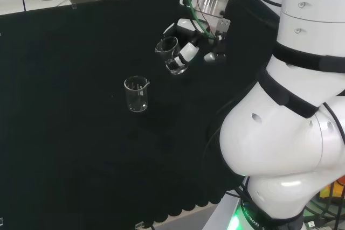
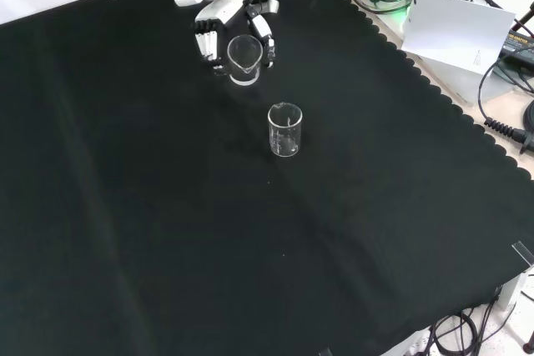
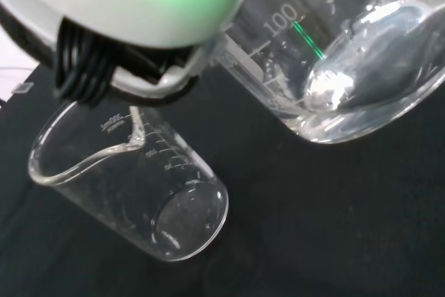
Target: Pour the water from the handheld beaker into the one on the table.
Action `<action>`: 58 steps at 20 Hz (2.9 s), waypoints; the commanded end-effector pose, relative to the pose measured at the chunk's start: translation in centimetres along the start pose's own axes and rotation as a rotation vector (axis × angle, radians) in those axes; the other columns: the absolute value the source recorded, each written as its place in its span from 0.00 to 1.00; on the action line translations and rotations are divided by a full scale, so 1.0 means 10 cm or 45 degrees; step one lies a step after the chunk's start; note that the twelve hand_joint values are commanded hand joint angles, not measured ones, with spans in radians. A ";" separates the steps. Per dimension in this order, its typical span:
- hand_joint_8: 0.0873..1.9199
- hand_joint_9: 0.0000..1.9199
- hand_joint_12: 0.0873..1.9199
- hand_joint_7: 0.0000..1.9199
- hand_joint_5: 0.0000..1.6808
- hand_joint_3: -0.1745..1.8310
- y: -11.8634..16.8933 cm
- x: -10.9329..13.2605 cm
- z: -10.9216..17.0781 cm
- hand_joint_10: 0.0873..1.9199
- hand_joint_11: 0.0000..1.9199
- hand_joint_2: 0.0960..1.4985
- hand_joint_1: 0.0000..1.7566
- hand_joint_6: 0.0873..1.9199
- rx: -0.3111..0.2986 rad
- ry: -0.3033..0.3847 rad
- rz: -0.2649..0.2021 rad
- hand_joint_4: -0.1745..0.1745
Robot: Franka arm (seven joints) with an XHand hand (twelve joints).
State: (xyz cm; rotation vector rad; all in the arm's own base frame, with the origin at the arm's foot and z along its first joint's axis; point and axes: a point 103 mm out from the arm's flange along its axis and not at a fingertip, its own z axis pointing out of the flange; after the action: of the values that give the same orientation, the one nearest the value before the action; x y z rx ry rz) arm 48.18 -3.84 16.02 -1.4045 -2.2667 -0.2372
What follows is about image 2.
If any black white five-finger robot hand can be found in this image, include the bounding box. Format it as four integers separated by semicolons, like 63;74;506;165
194;0;280;78

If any clear glass beaker with spout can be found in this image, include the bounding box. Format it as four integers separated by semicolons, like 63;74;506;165
226;34;264;86

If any clear graduated glass beaker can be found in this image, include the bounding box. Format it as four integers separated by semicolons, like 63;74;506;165
267;102;304;158

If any black bench cloth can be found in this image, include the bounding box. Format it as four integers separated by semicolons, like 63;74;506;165
0;0;534;356

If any pale board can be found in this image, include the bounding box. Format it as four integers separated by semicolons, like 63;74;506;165
400;0;517;105

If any black power adapter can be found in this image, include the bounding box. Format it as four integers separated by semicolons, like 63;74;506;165
498;24;534;59

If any aluminium bench leg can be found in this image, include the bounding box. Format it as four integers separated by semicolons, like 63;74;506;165
498;274;527;312

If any black cable with ribbed sleeve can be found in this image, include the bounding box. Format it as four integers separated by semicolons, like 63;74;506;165
477;49;534;153

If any black cable bundle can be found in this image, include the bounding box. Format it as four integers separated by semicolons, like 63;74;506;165
428;300;502;356

